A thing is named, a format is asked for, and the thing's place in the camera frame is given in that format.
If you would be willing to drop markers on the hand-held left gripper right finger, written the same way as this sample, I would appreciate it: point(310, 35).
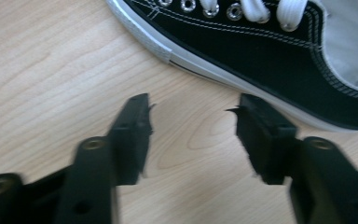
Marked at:
point(267, 146)

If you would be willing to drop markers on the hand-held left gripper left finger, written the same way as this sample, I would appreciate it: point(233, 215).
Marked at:
point(127, 143)

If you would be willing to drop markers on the black canvas sneaker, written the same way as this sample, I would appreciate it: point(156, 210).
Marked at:
point(261, 62)

